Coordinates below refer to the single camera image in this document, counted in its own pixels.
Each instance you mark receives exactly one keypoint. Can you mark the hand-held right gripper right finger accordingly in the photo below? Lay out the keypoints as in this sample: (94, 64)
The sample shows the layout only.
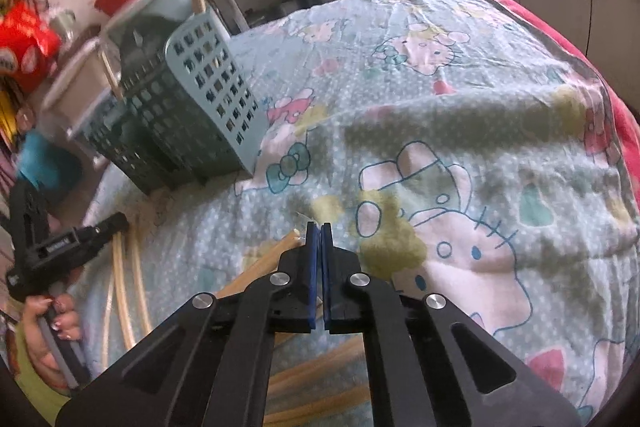
(326, 279)

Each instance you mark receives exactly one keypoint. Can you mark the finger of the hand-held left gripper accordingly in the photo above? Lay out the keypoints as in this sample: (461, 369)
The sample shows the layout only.
(107, 229)

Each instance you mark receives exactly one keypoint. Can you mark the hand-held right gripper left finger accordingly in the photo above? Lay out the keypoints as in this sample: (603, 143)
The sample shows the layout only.
(312, 279)

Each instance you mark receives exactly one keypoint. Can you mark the pale chopstick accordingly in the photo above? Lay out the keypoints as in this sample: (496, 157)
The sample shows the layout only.
(107, 332)
(141, 287)
(122, 287)

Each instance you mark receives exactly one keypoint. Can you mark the person's left forearm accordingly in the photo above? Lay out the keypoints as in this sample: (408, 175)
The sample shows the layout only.
(30, 387)

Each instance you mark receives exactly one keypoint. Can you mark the person's left hand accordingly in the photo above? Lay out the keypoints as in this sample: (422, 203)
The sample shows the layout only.
(42, 347)

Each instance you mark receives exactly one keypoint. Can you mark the cartoon cat printed blanket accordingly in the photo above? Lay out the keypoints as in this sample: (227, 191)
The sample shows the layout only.
(425, 117)

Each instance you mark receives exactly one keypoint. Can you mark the red printed bag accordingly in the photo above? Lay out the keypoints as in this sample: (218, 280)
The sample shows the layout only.
(22, 42)

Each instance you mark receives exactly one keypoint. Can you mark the pink blanket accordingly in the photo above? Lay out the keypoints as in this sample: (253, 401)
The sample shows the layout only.
(550, 27)

